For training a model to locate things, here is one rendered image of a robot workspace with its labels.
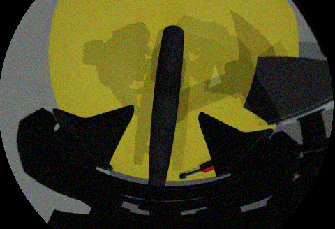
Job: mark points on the dark grey metal pipe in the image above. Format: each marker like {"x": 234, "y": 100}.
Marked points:
{"x": 165, "y": 103}

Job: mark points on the dark green cylinder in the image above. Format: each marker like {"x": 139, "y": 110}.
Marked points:
{"x": 110, "y": 168}

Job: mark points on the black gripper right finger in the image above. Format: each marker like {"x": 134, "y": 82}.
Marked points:
{"x": 226, "y": 144}

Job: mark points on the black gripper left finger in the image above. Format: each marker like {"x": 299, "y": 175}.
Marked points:
{"x": 99, "y": 135}

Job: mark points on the grey rod with black end cap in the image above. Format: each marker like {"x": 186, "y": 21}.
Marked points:
{"x": 205, "y": 167}

